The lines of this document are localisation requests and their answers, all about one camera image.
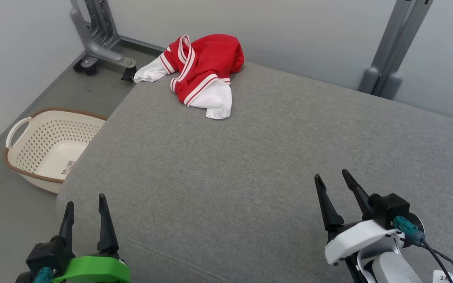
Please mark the grey partition post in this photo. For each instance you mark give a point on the grey partition post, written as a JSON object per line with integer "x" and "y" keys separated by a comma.
{"x": 397, "y": 35}

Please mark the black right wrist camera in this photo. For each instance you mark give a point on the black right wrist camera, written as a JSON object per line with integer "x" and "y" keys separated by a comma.
{"x": 389, "y": 208}

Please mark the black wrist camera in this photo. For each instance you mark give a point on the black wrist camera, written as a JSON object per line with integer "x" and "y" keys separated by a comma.
{"x": 389, "y": 208}
{"x": 47, "y": 253}

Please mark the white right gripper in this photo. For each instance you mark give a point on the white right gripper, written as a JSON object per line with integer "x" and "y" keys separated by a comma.
{"x": 356, "y": 239}

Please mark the white basket sticker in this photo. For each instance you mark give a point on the white basket sticker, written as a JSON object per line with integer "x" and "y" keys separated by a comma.
{"x": 68, "y": 168}

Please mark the cream plastic laundry basket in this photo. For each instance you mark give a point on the cream plastic laundry basket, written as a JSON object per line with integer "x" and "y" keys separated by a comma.
{"x": 53, "y": 137}

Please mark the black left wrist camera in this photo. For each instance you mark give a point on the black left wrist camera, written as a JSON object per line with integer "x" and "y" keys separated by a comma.
{"x": 47, "y": 253}

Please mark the grey partition foot with casters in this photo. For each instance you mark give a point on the grey partition foot with casters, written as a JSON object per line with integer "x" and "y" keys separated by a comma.
{"x": 100, "y": 47}

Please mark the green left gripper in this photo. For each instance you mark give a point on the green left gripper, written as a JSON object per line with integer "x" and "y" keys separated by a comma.
{"x": 92, "y": 269}

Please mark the red jersey with white sleeves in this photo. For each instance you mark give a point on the red jersey with white sleeves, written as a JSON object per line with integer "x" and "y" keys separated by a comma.
{"x": 207, "y": 59}

